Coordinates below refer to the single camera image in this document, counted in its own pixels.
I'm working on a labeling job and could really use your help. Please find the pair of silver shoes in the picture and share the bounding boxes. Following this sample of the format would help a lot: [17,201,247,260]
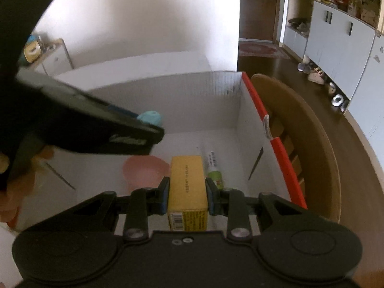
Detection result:
[327,82,350,112]

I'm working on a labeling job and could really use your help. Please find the wooden chair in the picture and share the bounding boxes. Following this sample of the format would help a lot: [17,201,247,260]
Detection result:
[250,73,341,224]

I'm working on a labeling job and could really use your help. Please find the brown wooden door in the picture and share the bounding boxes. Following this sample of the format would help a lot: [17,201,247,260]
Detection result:
[239,0,281,41]

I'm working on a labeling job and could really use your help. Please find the pair of white sneakers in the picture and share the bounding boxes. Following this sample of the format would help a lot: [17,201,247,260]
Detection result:
[307,67,326,85]

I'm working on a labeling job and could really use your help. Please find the person's left hand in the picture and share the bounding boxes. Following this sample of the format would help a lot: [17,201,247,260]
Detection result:
[0,146,55,226]

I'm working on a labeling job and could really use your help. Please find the small blue round object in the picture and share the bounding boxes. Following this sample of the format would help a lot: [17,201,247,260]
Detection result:
[137,110,163,127]

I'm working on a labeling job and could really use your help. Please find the white drawer cabinet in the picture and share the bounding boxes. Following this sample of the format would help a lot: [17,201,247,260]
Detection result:
[30,38,74,77]

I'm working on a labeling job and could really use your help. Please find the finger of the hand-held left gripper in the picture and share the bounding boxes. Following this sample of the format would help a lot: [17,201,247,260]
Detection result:
[54,96,165,156]
[107,104,140,121]

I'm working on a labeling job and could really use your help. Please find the white tube green end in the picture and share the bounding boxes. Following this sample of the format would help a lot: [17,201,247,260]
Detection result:
[196,146,225,190]

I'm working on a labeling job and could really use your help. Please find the pink plastic bowl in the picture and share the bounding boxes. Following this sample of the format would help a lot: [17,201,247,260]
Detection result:
[122,155,171,195]

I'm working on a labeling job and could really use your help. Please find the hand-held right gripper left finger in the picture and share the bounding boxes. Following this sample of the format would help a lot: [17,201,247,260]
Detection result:
[74,176,171,242]

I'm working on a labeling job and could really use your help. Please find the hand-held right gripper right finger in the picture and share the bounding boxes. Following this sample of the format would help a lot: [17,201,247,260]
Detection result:
[205,178,303,243]

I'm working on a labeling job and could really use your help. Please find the light blue low cabinet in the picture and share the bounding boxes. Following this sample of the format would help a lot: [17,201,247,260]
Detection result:
[283,25,309,61]

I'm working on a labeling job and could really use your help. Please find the white cardboard box red edges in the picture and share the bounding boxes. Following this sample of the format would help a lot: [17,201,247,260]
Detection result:
[6,71,308,234]

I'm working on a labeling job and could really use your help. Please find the dark shoes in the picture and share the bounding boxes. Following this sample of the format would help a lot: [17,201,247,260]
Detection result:
[288,18,309,34]

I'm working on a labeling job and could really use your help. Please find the red patterned rug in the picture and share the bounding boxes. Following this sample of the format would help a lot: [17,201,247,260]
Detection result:
[238,42,291,59]

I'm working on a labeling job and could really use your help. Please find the teal and yellow bag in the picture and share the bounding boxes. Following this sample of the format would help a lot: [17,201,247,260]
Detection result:
[23,34,43,64]

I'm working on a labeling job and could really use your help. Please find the yellow rectangular box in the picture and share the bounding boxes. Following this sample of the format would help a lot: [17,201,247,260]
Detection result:
[167,155,208,232]

